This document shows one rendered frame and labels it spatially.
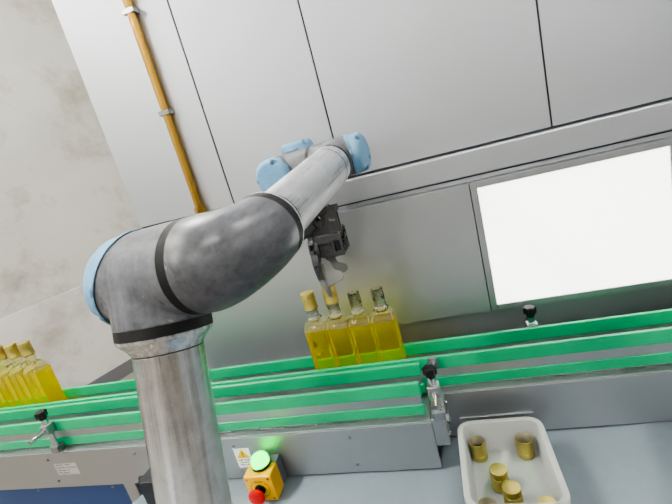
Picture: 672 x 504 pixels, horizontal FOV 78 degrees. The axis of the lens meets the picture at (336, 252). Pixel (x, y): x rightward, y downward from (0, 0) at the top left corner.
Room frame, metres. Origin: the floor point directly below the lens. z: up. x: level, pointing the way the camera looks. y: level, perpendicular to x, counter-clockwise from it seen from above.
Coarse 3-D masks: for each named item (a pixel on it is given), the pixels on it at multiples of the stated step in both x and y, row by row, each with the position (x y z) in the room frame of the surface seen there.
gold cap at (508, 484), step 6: (510, 480) 0.63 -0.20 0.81; (504, 486) 0.62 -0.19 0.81; (510, 486) 0.62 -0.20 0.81; (516, 486) 0.62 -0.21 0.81; (504, 492) 0.61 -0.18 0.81; (510, 492) 0.61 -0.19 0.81; (516, 492) 0.61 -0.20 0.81; (504, 498) 0.62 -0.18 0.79; (510, 498) 0.61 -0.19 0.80; (516, 498) 0.60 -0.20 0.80; (522, 498) 0.61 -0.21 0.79
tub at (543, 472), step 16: (528, 416) 0.75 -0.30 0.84; (464, 432) 0.77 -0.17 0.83; (480, 432) 0.77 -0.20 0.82; (496, 432) 0.76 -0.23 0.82; (512, 432) 0.75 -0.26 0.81; (528, 432) 0.74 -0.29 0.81; (544, 432) 0.69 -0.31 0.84; (464, 448) 0.71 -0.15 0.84; (496, 448) 0.75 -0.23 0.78; (512, 448) 0.75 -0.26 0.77; (544, 448) 0.67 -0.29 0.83; (464, 464) 0.67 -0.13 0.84; (480, 464) 0.73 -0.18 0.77; (512, 464) 0.71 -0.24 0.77; (528, 464) 0.70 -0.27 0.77; (544, 464) 0.67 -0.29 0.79; (464, 480) 0.63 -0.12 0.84; (480, 480) 0.69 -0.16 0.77; (528, 480) 0.66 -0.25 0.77; (544, 480) 0.65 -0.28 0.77; (560, 480) 0.58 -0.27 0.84; (464, 496) 0.60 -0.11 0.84; (480, 496) 0.66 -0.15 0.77; (496, 496) 0.65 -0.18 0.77; (528, 496) 0.63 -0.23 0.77; (560, 496) 0.57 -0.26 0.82
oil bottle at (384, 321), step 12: (372, 312) 0.93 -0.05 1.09; (384, 312) 0.91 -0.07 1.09; (372, 324) 0.92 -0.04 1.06; (384, 324) 0.91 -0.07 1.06; (396, 324) 0.92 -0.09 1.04; (384, 336) 0.91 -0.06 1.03; (396, 336) 0.90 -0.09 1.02; (384, 348) 0.91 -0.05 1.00; (396, 348) 0.90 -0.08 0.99; (384, 360) 0.91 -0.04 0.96
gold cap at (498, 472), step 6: (492, 468) 0.67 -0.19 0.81; (498, 468) 0.67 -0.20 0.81; (504, 468) 0.66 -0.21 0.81; (492, 474) 0.66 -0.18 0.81; (498, 474) 0.65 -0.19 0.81; (504, 474) 0.65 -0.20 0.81; (492, 480) 0.66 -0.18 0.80; (498, 480) 0.65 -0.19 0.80; (504, 480) 0.65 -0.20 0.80; (492, 486) 0.67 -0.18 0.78; (498, 486) 0.65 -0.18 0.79; (498, 492) 0.65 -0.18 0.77
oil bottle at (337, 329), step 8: (344, 312) 0.97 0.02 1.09; (328, 320) 0.95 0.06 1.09; (336, 320) 0.94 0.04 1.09; (344, 320) 0.94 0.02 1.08; (328, 328) 0.94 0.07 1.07; (336, 328) 0.94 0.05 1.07; (344, 328) 0.93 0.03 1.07; (328, 336) 0.94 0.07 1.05; (336, 336) 0.94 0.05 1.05; (344, 336) 0.93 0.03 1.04; (336, 344) 0.94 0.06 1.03; (344, 344) 0.93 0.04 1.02; (352, 344) 0.93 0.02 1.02; (336, 352) 0.94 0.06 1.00; (344, 352) 0.93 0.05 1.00; (352, 352) 0.93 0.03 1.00; (336, 360) 0.94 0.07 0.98; (344, 360) 0.94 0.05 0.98; (352, 360) 0.93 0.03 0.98
